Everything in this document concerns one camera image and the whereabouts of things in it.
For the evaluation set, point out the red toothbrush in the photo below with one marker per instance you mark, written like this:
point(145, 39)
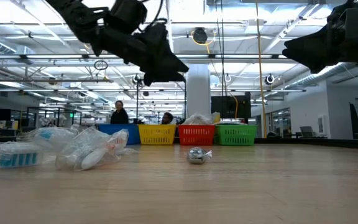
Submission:
point(89, 152)

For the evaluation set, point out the blue plastic bin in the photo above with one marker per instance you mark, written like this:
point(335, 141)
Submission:
point(126, 133)

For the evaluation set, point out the red plastic bin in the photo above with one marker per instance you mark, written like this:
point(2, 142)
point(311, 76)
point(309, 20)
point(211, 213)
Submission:
point(196, 134)

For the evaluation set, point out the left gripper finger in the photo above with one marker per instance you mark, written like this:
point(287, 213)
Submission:
point(160, 74)
point(176, 63)

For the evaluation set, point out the yellow plastic bin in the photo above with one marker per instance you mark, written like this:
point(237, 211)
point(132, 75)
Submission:
point(156, 134)

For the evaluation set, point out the cotton balls plastic bag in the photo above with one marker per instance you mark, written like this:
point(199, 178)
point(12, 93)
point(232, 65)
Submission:
point(199, 119)

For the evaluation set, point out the white building column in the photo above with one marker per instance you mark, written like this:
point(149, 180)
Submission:
point(198, 93)

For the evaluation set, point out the person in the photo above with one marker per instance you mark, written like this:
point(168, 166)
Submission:
point(119, 116)
point(167, 119)

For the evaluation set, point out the green plastic bin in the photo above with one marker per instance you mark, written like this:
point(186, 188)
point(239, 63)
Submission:
point(235, 134)

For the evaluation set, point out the teal toothbrush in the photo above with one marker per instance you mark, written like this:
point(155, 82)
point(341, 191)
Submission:
point(54, 138)

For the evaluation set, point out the silver ventilation duct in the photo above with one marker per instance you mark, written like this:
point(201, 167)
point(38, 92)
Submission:
point(303, 81)

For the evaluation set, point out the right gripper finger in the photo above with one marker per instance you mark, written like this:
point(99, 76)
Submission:
point(309, 40)
point(312, 59)

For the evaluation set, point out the silver foil toothpaste tube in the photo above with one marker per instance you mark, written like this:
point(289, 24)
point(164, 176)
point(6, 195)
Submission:
point(196, 155)

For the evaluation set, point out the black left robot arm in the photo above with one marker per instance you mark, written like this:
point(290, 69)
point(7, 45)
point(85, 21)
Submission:
point(73, 18)

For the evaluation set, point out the blue toothbrush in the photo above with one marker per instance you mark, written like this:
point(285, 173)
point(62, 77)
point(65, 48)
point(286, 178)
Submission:
point(14, 154)

